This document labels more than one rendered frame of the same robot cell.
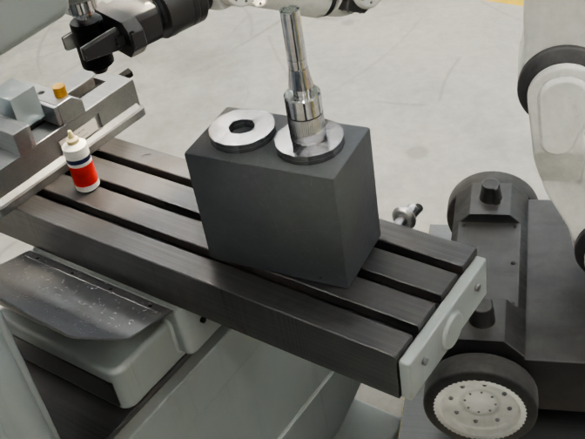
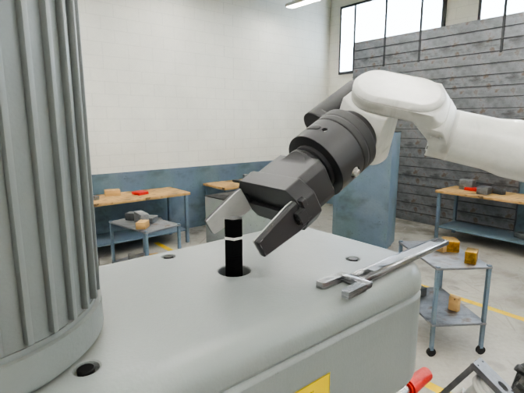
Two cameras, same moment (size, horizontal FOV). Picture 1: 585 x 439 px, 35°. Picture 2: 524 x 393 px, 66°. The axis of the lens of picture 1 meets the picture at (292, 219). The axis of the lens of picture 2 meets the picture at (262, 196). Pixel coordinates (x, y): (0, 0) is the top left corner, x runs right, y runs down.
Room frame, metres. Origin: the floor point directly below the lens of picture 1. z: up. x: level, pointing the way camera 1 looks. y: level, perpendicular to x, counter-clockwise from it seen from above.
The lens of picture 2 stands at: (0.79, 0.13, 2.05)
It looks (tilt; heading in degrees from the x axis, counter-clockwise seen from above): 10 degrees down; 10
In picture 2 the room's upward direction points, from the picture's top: straight up
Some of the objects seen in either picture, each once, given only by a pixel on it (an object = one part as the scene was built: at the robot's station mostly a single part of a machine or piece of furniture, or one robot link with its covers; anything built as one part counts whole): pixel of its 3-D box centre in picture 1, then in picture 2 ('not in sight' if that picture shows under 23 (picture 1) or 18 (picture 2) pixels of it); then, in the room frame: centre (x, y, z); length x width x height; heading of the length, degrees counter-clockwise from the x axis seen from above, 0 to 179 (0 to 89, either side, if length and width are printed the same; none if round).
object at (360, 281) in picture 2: not in sight; (396, 260); (1.26, 0.05, 1.89); 0.24 x 0.04 x 0.01; 142
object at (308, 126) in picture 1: (305, 117); not in sight; (0.99, -0.04, 1.18); 0.05 x 0.05 x 0.06
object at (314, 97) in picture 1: (302, 95); not in sight; (0.99, -0.04, 1.21); 0.05 x 0.05 x 0.01
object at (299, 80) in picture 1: (295, 51); not in sight; (0.99, -0.04, 1.27); 0.03 x 0.03 x 0.11
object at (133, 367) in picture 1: (158, 260); not in sight; (1.21, 0.24, 0.81); 0.50 x 0.35 x 0.12; 139
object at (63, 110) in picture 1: (46, 101); not in sight; (1.41, 0.38, 1.04); 0.12 x 0.06 x 0.04; 47
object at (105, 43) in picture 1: (103, 46); not in sight; (1.19, 0.22, 1.23); 0.06 x 0.02 x 0.03; 124
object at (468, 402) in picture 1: (480, 400); not in sight; (1.05, -0.27, 0.50); 0.20 x 0.05 x 0.20; 72
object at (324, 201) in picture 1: (285, 192); not in sight; (1.02, 0.00, 1.05); 0.22 x 0.12 x 0.20; 58
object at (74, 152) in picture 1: (78, 158); not in sight; (1.26, 0.32, 1.01); 0.04 x 0.04 x 0.11
